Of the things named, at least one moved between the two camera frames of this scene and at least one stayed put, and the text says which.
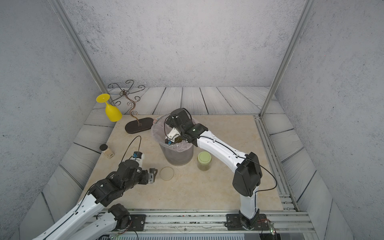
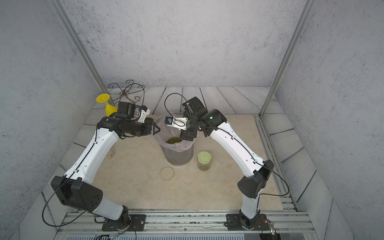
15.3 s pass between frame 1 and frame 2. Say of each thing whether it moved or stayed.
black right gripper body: moved
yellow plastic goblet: stayed
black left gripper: moved
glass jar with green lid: stayed
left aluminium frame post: stayed
